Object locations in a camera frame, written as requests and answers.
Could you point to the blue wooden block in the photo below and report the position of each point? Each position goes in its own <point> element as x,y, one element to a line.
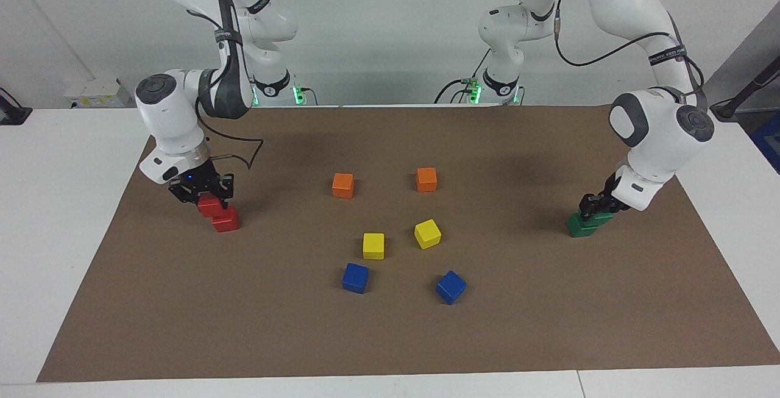
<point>354,278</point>
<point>451,287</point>

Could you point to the black tripod stand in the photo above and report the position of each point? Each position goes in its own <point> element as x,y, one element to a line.
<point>728,108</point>

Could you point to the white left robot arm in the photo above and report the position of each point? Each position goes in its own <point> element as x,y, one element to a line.
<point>661,136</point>

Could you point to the red wooden block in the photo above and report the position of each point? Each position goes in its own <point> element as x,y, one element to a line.
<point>209,206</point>
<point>226,222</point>

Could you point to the orange wooden block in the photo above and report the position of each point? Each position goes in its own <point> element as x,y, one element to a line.
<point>426,179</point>
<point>343,185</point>

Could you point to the white power strip box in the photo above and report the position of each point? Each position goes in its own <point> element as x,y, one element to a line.
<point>97,93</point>

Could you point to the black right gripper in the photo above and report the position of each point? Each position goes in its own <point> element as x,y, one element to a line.
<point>198,181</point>

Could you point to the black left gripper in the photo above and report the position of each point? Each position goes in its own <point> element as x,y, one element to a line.
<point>609,202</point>

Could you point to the blue crate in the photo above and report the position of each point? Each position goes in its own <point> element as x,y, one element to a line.
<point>769,142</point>

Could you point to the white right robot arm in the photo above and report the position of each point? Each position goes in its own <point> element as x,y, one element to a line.
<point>170,117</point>

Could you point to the yellow wooden block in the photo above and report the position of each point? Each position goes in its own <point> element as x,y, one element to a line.
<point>373,245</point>
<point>427,233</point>

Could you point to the brown table mat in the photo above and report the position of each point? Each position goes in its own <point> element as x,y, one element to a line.
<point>390,331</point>

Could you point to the black clamp stand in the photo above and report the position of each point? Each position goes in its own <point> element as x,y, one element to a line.
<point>12,114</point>

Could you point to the green wooden block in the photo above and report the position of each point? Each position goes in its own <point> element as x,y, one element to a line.
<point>604,218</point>
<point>579,229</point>

